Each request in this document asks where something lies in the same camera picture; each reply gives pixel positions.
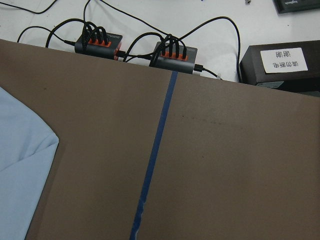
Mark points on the light blue t-shirt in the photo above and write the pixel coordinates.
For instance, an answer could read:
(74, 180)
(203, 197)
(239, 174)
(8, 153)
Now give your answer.
(27, 149)

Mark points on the black power adapter box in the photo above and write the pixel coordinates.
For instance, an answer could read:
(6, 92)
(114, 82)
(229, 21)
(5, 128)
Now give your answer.
(291, 66)

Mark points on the black keyboard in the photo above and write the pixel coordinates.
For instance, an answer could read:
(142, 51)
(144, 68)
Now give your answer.
(290, 6)

